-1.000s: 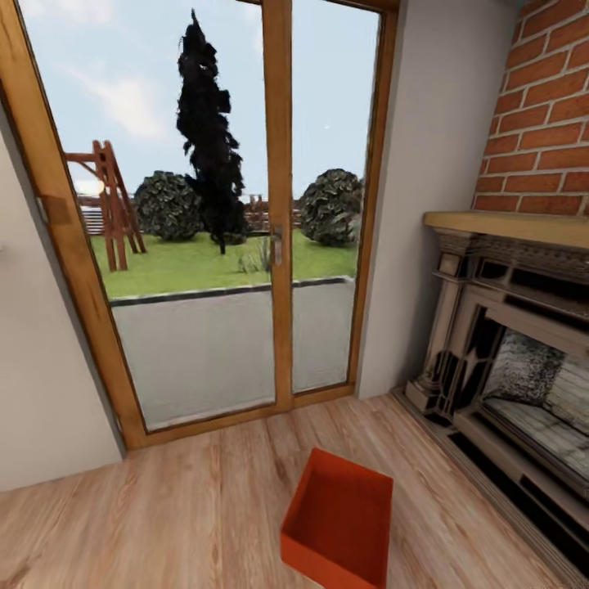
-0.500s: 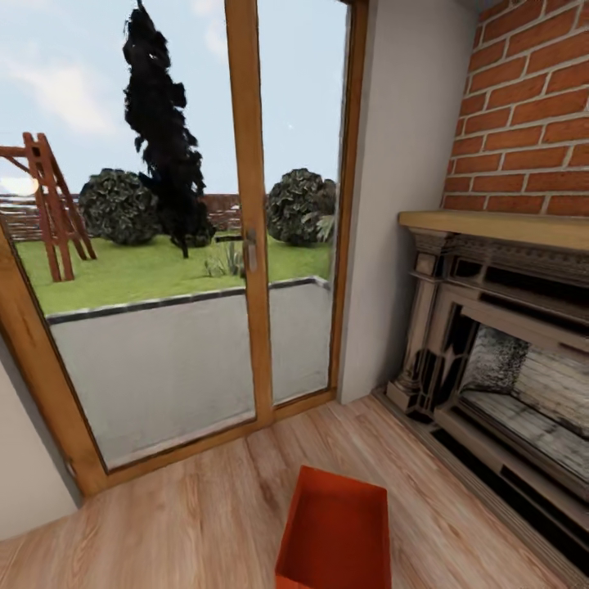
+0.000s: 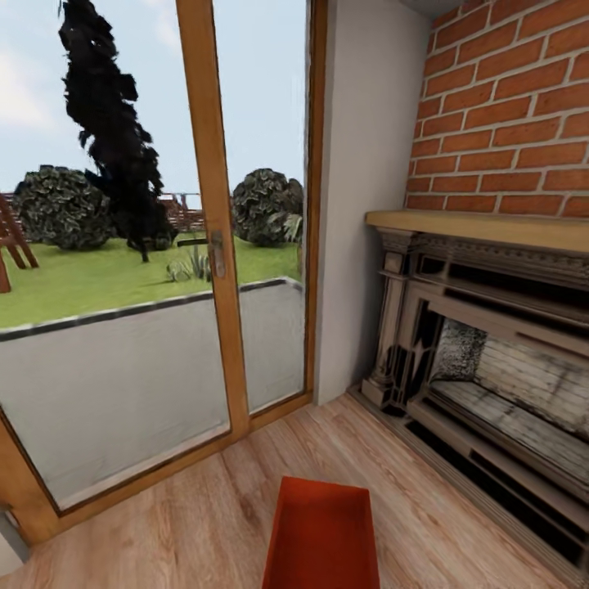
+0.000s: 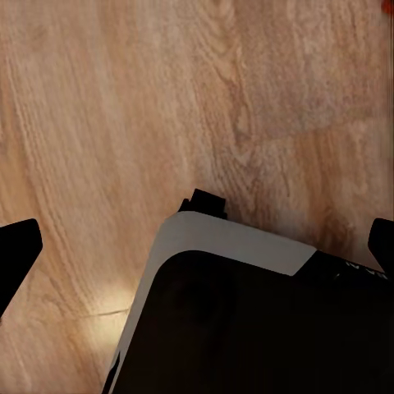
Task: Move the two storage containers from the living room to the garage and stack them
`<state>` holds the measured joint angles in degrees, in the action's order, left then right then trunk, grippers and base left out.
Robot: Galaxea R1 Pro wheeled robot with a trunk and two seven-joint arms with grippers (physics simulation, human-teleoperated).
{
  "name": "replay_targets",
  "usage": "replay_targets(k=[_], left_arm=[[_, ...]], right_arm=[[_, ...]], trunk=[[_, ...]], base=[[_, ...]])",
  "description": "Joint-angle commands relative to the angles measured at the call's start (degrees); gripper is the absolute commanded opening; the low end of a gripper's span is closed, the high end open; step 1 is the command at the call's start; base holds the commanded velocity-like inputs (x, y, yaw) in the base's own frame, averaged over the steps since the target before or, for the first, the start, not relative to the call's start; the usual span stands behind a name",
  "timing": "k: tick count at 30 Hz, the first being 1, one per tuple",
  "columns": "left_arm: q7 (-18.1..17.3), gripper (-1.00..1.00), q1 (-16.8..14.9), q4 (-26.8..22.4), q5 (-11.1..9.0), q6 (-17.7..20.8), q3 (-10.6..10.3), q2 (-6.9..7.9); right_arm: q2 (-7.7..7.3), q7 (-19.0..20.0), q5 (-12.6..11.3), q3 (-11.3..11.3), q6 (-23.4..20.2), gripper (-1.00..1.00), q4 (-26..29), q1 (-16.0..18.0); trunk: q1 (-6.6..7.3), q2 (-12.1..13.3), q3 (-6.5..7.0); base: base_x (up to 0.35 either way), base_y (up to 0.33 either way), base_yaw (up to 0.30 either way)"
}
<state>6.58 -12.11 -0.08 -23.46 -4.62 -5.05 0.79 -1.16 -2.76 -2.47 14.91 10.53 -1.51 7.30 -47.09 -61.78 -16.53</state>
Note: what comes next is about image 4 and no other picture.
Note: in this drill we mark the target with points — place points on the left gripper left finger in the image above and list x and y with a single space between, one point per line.
20 245

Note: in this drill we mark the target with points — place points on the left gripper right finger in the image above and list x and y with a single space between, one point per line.
381 244

